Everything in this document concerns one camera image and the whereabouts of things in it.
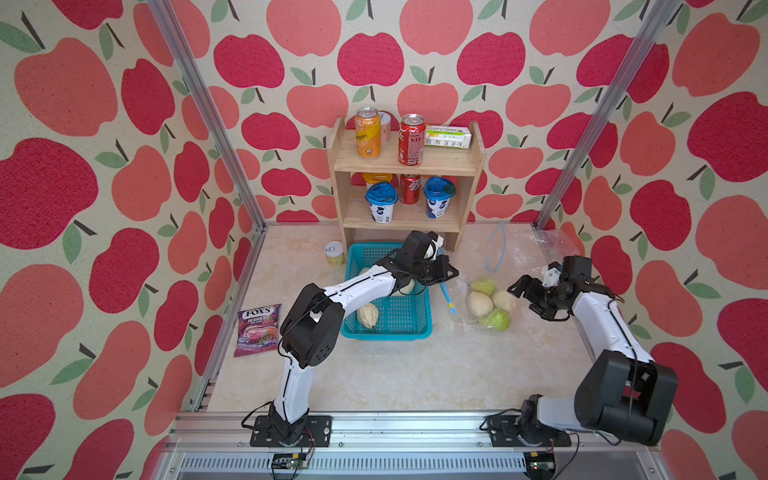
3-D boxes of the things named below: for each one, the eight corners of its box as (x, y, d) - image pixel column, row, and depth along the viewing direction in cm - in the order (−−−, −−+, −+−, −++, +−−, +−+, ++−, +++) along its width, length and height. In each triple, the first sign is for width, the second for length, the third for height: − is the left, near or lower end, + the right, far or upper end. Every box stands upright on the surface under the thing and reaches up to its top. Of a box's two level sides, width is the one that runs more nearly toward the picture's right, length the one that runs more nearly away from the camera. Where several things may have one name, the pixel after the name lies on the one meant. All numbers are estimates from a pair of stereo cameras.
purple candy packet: (237, 358, 89) (231, 353, 85) (242, 317, 97) (237, 310, 94) (279, 350, 90) (275, 344, 87) (280, 310, 99) (276, 303, 96)
